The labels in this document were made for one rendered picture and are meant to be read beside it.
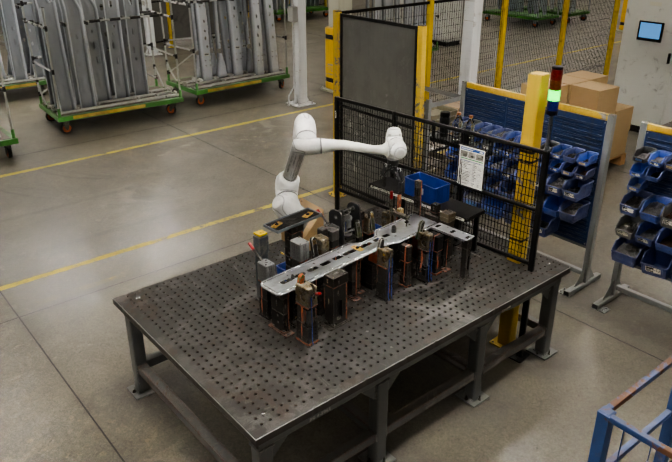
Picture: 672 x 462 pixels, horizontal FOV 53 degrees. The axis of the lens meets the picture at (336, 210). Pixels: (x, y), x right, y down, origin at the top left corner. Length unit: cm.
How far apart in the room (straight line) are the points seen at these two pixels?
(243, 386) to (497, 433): 167
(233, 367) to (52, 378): 175
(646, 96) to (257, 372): 796
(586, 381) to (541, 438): 71
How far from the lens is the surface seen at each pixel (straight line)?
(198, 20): 1161
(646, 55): 1043
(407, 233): 439
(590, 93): 836
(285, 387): 357
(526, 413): 462
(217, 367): 372
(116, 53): 1088
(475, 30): 842
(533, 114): 442
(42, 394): 499
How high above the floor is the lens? 291
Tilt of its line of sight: 24 degrees down
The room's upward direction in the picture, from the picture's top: straight up
